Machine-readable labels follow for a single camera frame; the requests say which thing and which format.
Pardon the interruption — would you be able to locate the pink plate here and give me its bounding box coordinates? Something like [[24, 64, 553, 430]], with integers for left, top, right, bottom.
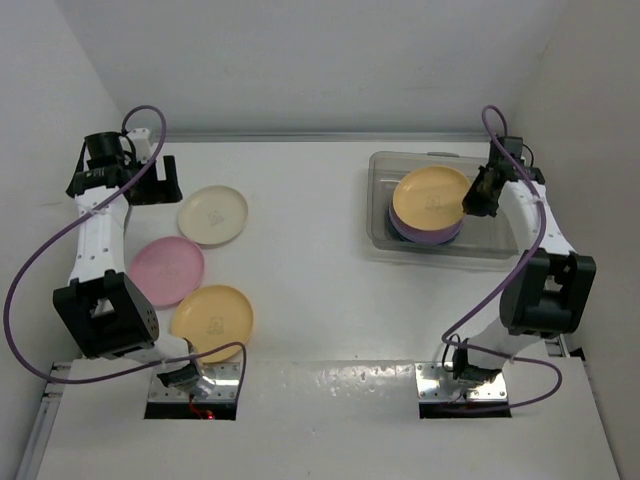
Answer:
[[128, 236, 205, 308]]

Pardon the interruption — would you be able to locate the yellow plate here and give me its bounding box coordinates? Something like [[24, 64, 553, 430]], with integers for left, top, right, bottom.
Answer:
[[391, 165, 471, 231], [170, 285, 254, 353]]

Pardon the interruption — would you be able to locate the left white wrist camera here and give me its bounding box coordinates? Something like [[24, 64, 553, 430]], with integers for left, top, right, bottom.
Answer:
[[121, 128, 152, 163]]

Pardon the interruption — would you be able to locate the metal base plate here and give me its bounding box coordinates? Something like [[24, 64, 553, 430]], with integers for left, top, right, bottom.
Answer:
[[148, 362, 241, 403], [414, 361, 508, 405]]

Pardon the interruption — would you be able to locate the clear plastic bin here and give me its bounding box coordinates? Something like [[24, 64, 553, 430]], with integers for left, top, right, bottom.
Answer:
[[366, 151, 518, 269]]

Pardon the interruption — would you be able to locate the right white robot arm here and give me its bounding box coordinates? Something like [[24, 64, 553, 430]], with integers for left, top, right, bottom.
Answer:
[[443, 136, 596, 385]]

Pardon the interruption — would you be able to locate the purple plate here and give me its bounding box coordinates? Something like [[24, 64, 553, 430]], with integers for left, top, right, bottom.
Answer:
[[396, 228, 461, 245], [388, 204, 463, 232]]

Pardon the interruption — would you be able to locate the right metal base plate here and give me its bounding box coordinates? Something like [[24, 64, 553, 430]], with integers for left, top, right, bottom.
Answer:
[[414, 361, 508, 405]]

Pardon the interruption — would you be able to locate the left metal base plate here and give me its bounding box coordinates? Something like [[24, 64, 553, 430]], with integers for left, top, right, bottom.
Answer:
[[148, 362, 241, 403]]

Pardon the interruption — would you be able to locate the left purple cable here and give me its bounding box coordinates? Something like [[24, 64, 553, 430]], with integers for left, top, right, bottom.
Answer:
[[2, 105, 248, 401]]

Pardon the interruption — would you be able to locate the cream plate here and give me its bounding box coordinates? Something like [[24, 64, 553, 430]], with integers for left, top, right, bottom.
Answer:
[[177, 185, 249, 246]]

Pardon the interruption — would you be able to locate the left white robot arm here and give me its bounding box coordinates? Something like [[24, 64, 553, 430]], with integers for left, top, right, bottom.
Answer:
[[53, 130, 202, 395]]

